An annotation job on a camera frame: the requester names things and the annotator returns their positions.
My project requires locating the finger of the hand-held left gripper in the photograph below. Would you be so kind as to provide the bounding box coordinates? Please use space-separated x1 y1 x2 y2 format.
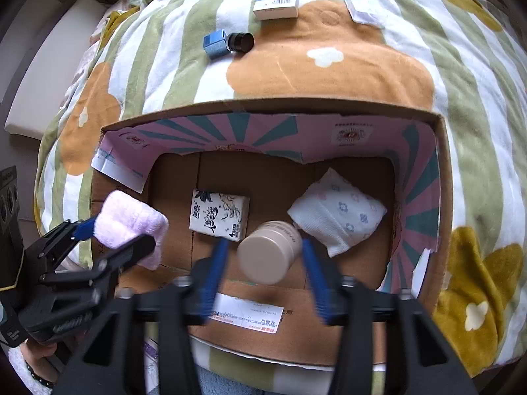
39 234 157 294
25 219 100 274

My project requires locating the pink towel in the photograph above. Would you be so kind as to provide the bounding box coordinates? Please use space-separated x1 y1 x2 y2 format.
94 191 169 271

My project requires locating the white floral soft pack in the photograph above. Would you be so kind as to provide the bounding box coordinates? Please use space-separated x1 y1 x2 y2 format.
287 167 388 258

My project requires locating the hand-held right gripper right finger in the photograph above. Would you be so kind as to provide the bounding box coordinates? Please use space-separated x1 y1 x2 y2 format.
300 239 480 395

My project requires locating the beige round jar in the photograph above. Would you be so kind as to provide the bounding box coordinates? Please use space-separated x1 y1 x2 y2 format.
236 221 302 285

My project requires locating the blue bottle with black cap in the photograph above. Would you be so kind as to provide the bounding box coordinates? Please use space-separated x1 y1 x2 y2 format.
203 30 255 61

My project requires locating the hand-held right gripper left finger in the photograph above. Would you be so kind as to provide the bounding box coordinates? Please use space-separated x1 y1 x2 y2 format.
53 239 231 395

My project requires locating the white black-print tissue pack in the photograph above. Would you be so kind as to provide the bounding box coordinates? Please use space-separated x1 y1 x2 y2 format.
189 189 250 243

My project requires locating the white cushion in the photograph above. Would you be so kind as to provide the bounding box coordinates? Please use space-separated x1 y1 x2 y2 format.
4 0 110 138

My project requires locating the floral striped blanket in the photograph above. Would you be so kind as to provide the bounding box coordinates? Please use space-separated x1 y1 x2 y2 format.
35 0 527 395

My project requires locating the person's left hand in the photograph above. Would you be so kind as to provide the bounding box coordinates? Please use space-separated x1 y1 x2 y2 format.
18 339 60 373

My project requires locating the black beaded bracelet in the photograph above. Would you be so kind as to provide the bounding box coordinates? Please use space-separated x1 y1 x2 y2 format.
22 360 56 387

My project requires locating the cardboard box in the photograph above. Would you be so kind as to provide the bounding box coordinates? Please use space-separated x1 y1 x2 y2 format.
88 99 454 369

